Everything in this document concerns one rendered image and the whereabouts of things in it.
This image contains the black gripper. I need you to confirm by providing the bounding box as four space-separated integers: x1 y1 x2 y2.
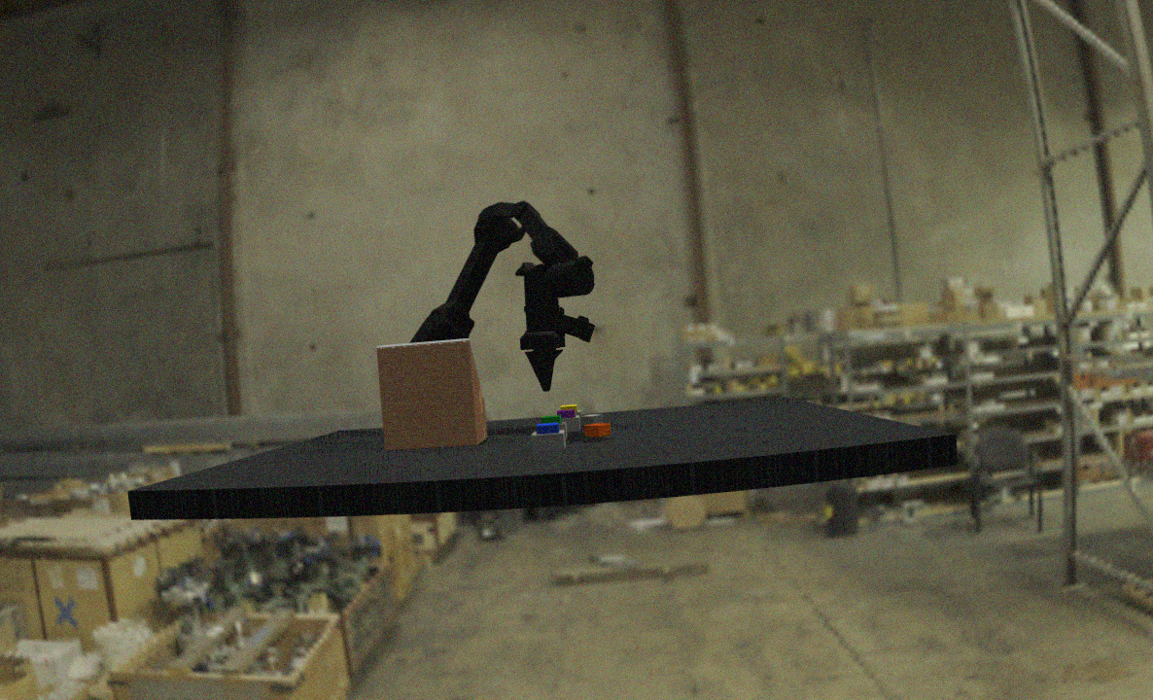
520 298 565 392

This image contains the green button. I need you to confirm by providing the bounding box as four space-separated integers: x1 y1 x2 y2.
542 415 567 439

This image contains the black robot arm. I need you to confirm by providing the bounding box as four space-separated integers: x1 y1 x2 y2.
410 200 595 343

